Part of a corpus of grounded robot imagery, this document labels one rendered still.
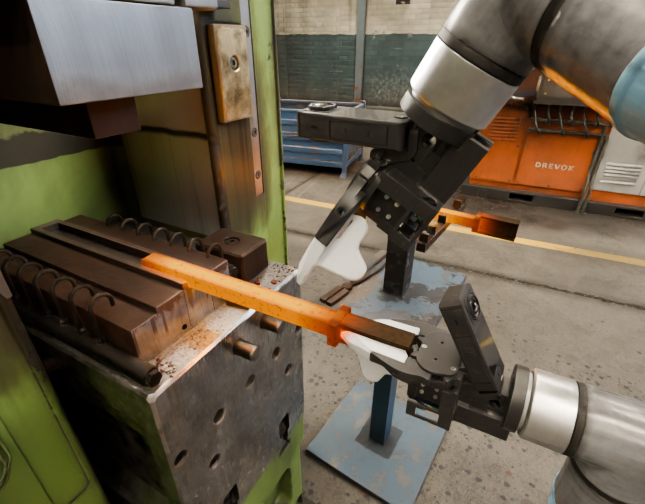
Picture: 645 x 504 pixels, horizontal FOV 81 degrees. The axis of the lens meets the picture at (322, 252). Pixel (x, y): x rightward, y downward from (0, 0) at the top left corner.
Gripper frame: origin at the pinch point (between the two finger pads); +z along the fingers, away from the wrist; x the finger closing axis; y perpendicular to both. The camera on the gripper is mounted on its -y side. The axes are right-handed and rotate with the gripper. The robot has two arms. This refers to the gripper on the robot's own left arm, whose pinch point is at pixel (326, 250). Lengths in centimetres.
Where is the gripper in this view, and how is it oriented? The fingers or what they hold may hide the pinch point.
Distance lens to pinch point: 45.2
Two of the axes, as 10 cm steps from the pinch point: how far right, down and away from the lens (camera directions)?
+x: 4.8, -4.3, 7.7
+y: 7.7, 6.2, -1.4
